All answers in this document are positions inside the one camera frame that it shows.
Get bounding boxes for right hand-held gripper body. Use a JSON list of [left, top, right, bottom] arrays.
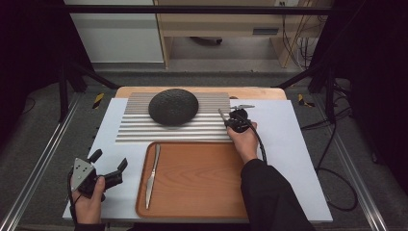
[[225, 104, 256, 134]]

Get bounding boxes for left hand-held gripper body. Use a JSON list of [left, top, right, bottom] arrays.
[[70, 156, 104, 198]]

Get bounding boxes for silver table knife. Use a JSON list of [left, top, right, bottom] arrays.
[[144, 143, 162, 210]]

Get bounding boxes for dark textured plate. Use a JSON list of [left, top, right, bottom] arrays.
[[147, 88, 199, 127]]

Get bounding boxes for wooden tray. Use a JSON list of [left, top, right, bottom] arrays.
[[135, 141, 262, 220]]

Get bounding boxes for person's right hand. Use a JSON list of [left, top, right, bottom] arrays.
[[226, 120, 260, 166]]

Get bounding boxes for person's left hand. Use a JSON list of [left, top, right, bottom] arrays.
[[70, 175, 107, 225]]

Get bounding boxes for grey ribbed mat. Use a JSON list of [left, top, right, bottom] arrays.
[[115, 91, 236, 146]]

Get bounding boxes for yellow black tape marker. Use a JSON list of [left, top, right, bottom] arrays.
[[91, 92, 106, 110], [297, 93, 316, 108]]

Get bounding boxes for black metal stand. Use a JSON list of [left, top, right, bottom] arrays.
[[57, 61, 121, 123], [275, 64, 338, 124]]

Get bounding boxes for light wooden desk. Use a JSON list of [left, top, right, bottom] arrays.
[[153, 0, 333, 69]]

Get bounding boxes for white cabinet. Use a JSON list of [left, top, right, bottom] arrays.
[[63, 0, 165, 64]]

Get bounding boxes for dark curtain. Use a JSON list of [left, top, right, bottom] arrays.
[[0, 0, 94, 142], [312, 0, 408, 187]]

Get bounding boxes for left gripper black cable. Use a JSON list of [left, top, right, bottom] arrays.
[[66, 168, 81, 223]]

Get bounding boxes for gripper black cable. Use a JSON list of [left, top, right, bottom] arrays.
[[66, 168, 81, 223], [239, 114, 268, 166]]

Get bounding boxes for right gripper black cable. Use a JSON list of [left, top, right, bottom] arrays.
[[239, 114, 268, 166]]

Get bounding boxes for aluminium floor rail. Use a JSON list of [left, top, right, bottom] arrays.
[[312, 95, 389, 231], [0, 92, 81, 231]]

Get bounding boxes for hanging cable bundle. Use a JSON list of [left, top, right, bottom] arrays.
[[280, 13, 328, 70]]

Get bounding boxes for black horizontal frame bar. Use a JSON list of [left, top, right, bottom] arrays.
[[64, 4, 335, 15]]

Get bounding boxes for black looped floor cable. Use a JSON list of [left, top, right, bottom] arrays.
[[316, 121, 359, 213]]

